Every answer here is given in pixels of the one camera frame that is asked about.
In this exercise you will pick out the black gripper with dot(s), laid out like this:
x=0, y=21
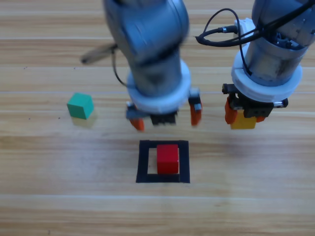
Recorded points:
x=163, y=119
x=257, y=110

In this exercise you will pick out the yellow wooden block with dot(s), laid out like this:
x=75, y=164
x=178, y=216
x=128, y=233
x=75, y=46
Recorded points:
x=242, y=124

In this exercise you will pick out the red wooden block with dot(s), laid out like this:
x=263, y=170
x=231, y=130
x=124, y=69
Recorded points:
x=167, y=159

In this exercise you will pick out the green wooden block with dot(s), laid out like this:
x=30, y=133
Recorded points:
x=80, y=105

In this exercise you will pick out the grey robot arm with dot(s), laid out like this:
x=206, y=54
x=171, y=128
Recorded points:
x=147, y=37
x=270, y=61

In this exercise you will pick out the black tape square outline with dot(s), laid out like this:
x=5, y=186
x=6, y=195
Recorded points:
x=142, y=159

